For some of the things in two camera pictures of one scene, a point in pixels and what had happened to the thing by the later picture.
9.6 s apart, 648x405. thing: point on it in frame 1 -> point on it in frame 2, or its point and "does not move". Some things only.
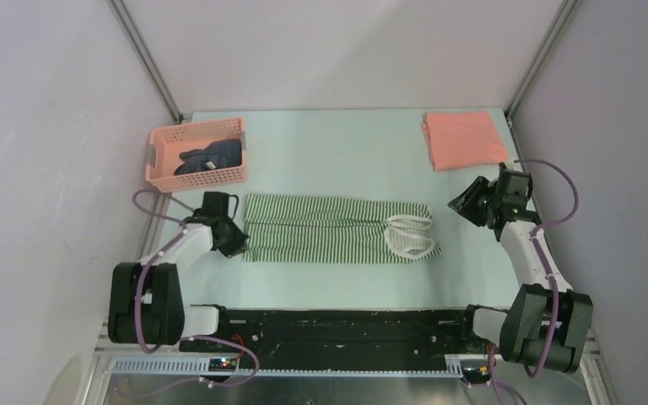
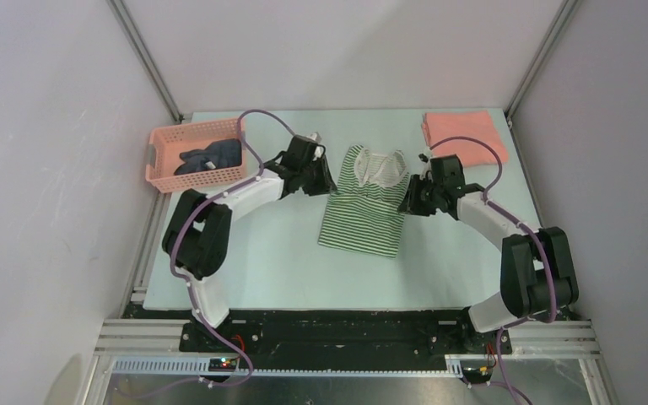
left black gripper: (238, 244) -> (326, 184)
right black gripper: (463, 202) -> (410, 204)
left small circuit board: (222, 364) does not move
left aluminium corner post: (148, 59) does not move
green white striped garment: (320, 229) -> (363, 213)
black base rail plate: (342, 337) does not move
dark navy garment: (226, 153) does not move
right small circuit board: (475, 370) does not move
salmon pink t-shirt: (461, 139) does not move
